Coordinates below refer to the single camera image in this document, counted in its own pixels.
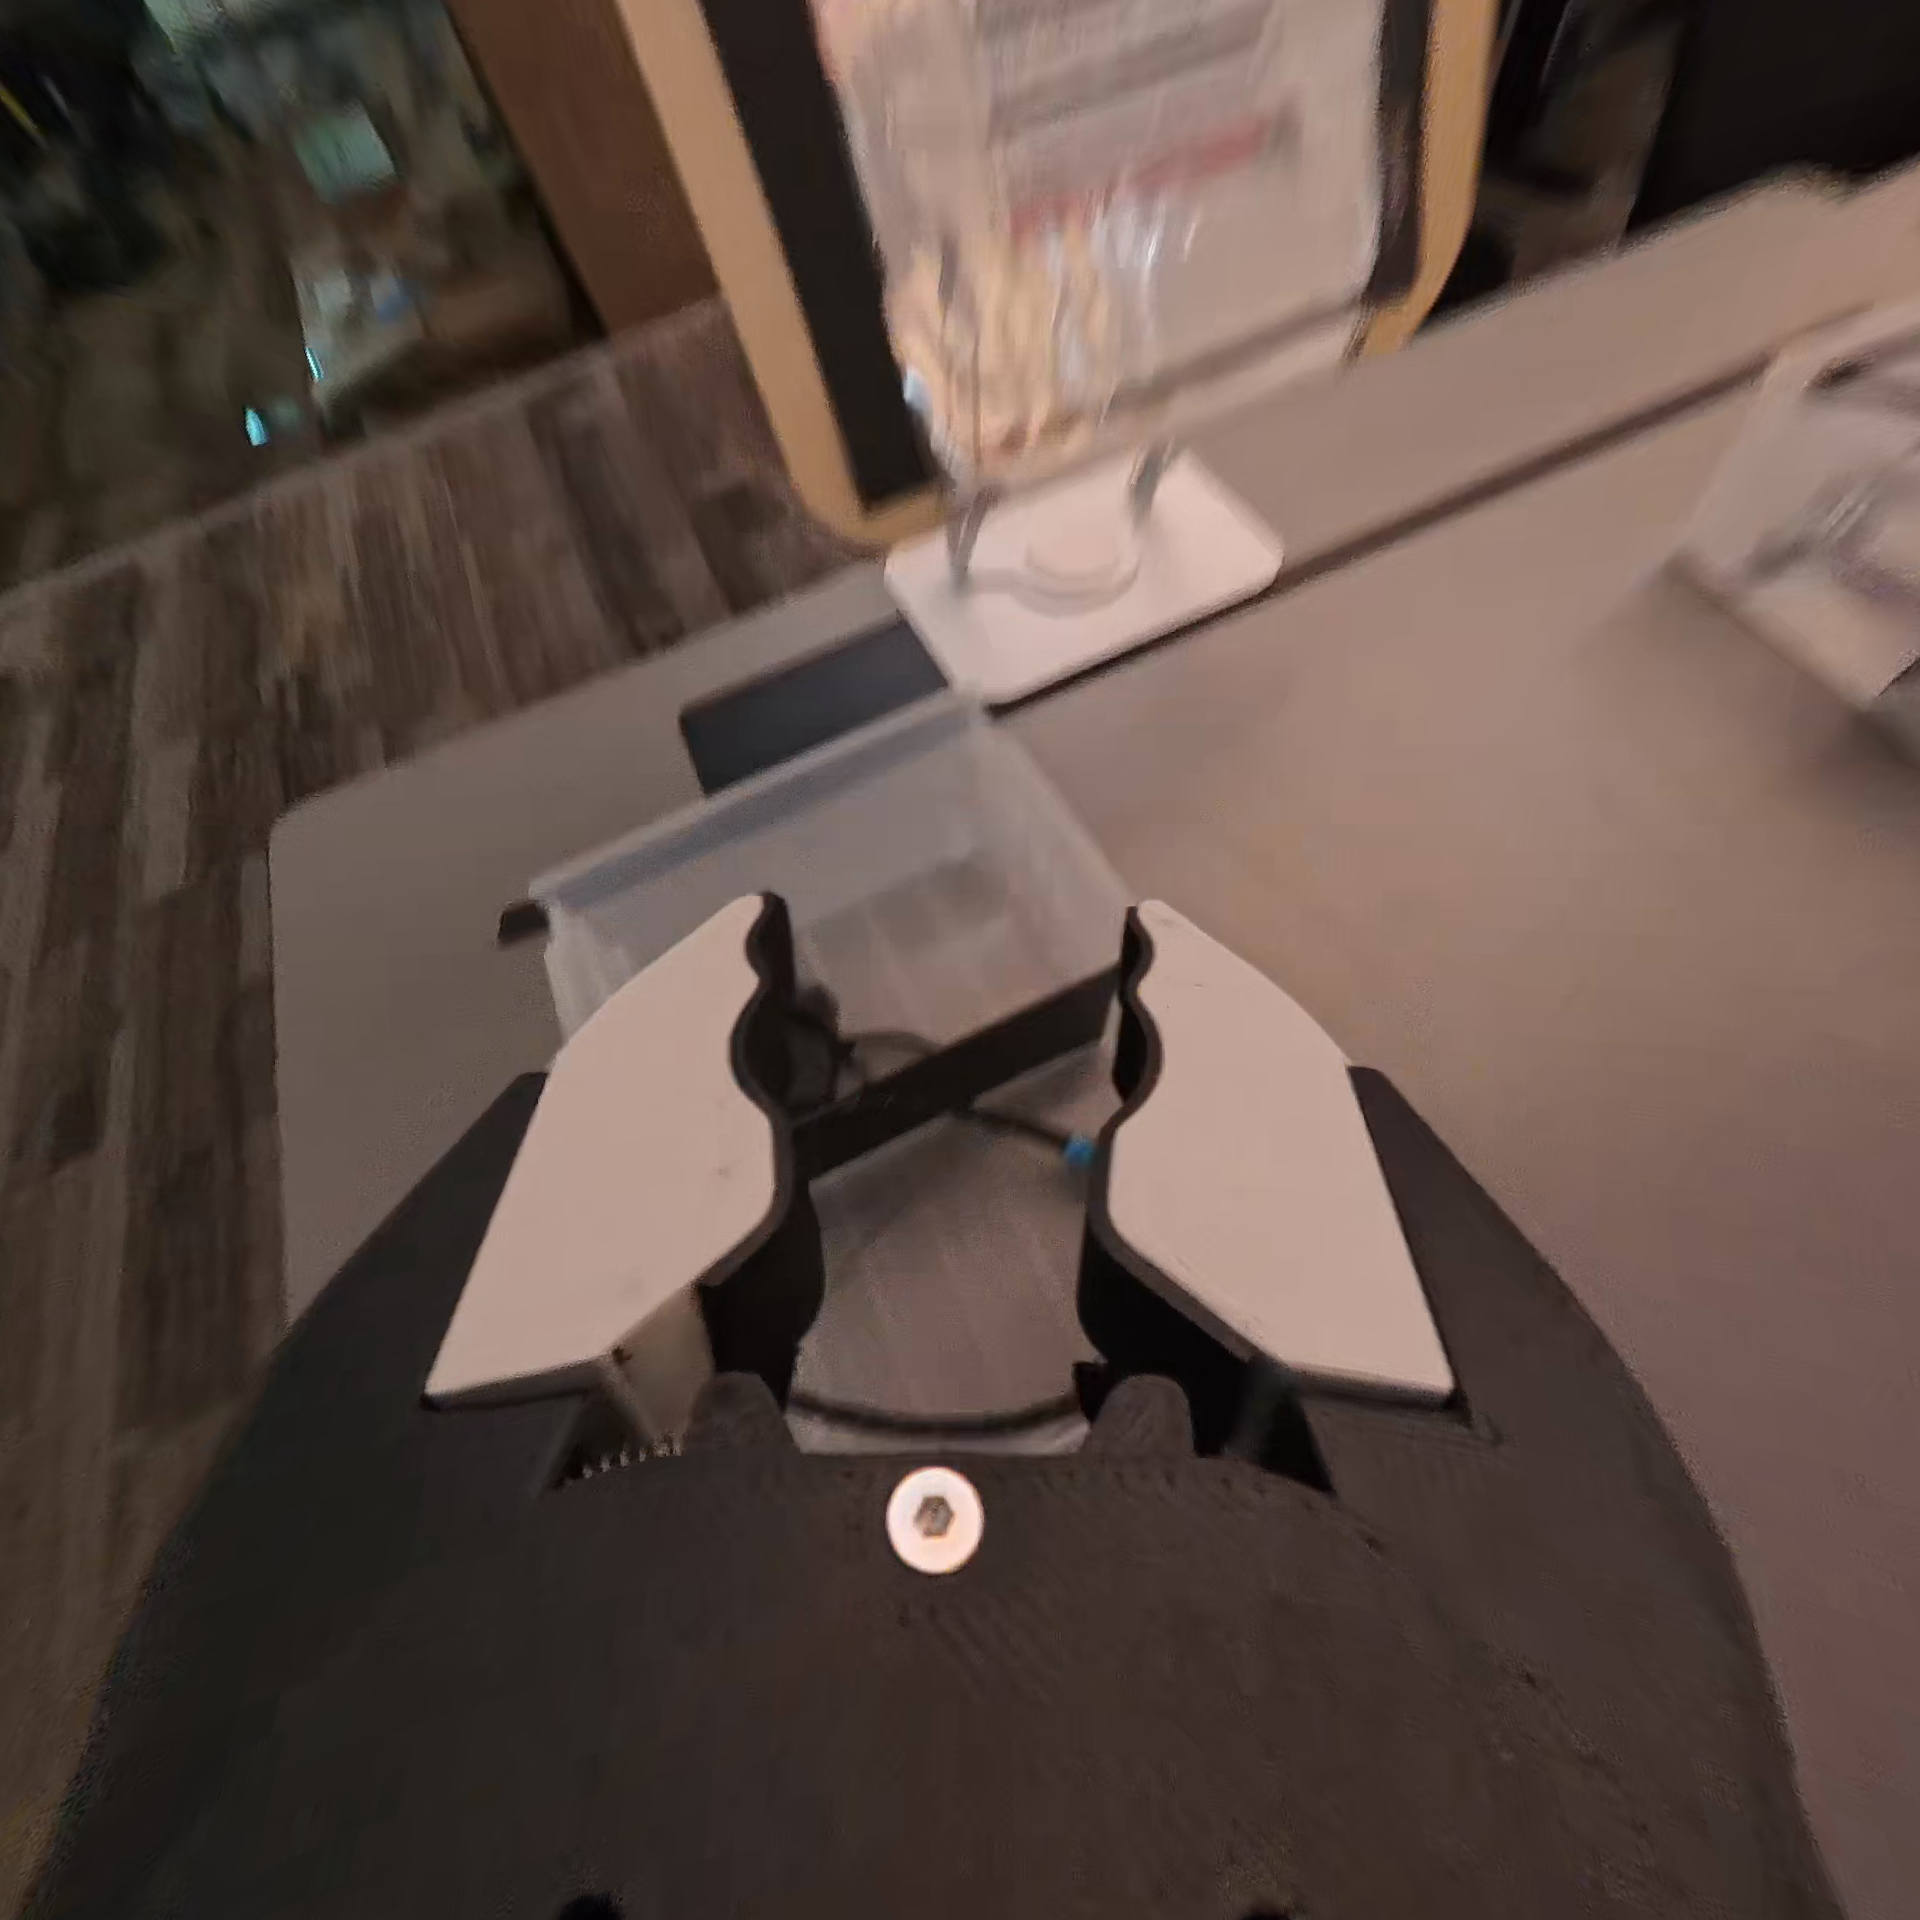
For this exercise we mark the clear plastic storage bin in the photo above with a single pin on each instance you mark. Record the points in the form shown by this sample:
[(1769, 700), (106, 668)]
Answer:
[(1799, 524), (932, 842)]

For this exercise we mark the sign stand with white base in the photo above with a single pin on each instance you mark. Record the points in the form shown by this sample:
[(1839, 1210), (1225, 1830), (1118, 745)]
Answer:
[(1078, 632)]

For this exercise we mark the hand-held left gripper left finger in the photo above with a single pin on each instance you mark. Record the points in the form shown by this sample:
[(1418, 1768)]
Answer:
[(632, 1172)]

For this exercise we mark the printed instruction sheet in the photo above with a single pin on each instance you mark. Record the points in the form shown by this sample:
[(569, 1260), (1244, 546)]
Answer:
[(1111, 91)]

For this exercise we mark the black plastic panel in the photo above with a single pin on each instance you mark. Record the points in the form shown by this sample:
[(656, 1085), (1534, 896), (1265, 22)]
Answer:
[(962, 1058)]

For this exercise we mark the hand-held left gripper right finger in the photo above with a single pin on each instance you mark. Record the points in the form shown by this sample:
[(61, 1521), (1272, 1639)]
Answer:
[(1263, 1186)]

